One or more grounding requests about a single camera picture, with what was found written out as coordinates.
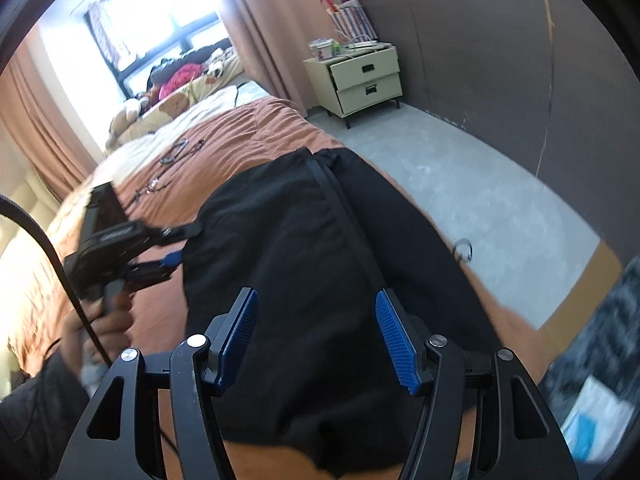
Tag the person's patterned clothing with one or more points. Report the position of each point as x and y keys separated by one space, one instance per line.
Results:
x=600 y=330

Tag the cream quilt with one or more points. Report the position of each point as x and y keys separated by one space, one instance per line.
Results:
x=190 y=120

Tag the person's left hand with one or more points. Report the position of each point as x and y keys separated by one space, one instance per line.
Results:
x=112 y=330

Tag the brown blanket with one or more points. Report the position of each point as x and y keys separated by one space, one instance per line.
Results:
x=280 y=125

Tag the window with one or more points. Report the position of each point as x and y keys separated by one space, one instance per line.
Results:
x=150 y=5

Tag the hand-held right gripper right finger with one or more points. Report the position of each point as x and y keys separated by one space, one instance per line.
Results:
x=395 y=340

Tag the cream padded headboard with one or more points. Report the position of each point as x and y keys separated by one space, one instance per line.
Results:
x=25 y=205

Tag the person's left forearm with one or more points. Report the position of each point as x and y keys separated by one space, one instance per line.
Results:
x=40 y=420

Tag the small white containers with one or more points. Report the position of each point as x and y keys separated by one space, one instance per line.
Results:
x=324 y=49

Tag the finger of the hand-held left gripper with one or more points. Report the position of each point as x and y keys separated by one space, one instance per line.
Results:
x=175 y=233
x=155 y=270

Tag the pink curtain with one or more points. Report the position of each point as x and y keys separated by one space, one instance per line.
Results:
x=270 y=25
x=35 y=125

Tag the pile of clothes and pillows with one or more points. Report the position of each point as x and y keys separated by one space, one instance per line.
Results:
x=200 y=87

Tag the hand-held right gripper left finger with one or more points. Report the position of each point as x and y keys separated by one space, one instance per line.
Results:
x=240 y=340

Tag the white power strip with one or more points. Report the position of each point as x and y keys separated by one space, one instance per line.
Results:
x=367 y=45

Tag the black pants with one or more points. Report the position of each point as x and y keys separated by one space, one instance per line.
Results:
x=300 y=240

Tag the red cloth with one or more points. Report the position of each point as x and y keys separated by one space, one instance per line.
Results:
x=180 y=80

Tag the cream nightstand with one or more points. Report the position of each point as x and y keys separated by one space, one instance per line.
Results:
x=360 y=77

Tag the striped bag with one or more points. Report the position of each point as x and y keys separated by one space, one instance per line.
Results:
x=350 y=22

